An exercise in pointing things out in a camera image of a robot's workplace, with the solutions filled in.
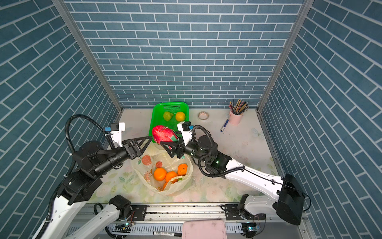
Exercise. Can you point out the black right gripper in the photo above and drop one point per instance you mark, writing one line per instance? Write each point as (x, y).
(176, 149)

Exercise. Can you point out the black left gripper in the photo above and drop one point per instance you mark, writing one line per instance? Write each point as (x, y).
(129, 145)

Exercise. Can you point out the yellowish plastic bag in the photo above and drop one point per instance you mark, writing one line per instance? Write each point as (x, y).
(155, 157)

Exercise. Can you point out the pink dragon fruit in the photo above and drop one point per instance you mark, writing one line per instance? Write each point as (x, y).
(162, 133)

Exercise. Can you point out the yellow green pear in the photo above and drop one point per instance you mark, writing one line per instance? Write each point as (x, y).
(167, 116)

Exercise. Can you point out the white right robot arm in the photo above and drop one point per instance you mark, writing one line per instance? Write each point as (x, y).
(285, 195)

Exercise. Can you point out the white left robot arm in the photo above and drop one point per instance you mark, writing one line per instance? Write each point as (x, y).
(89, 164)

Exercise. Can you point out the green plastic basket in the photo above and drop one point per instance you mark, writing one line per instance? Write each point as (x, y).
(172, 107)

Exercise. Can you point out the tape roll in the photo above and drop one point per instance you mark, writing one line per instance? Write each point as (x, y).
(203, 115)

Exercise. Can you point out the blue white marker pen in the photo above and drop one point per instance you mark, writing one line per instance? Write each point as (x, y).
(224, 125)

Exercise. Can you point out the pink pencil cup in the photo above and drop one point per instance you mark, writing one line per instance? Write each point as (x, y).
(234, 119)

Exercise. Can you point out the coloured pencils bunch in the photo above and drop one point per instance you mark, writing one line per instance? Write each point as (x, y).
(238, 107)

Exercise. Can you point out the black marker pen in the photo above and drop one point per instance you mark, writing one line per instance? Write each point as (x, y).
(169, 234)

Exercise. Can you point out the pink box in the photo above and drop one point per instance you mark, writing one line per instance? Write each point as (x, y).
(207, 229)

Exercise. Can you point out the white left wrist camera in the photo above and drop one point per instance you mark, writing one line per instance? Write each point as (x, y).
(114, 131)

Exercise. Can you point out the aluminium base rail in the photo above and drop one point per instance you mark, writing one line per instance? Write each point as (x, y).
(164, 217)

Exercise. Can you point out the aluminium corner post left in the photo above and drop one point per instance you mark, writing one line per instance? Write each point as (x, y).
(77, 35)

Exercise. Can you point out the aluminium corner post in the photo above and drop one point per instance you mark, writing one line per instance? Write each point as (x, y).
(302, 14)
(77, 35)

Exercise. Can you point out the aluminium corner post right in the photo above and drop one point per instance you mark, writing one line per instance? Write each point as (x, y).
(302, 14)

